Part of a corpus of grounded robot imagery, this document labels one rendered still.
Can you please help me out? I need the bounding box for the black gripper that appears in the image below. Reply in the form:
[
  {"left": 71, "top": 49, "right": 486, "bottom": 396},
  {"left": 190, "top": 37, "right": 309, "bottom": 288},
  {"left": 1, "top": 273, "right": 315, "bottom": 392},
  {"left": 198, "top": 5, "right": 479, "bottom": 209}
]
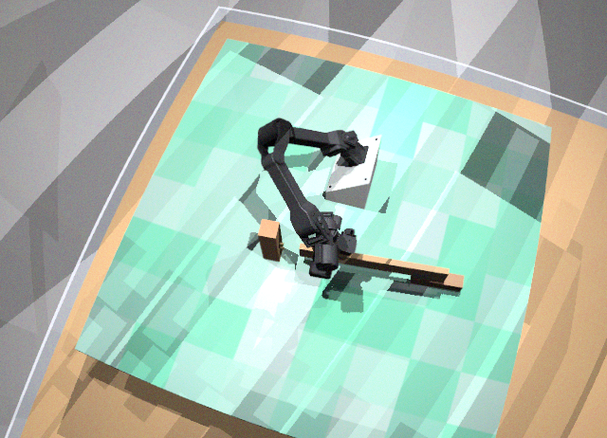
[{"left": 309, "top": 214, "right": 342, "bottom": 280}]

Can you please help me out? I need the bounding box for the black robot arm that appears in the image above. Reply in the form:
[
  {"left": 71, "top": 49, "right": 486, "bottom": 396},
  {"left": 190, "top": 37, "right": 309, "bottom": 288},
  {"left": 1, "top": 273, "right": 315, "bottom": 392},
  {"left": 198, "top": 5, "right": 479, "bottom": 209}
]
[{"left": 258, "top": 119, "right": 369, "bottom": 272}]

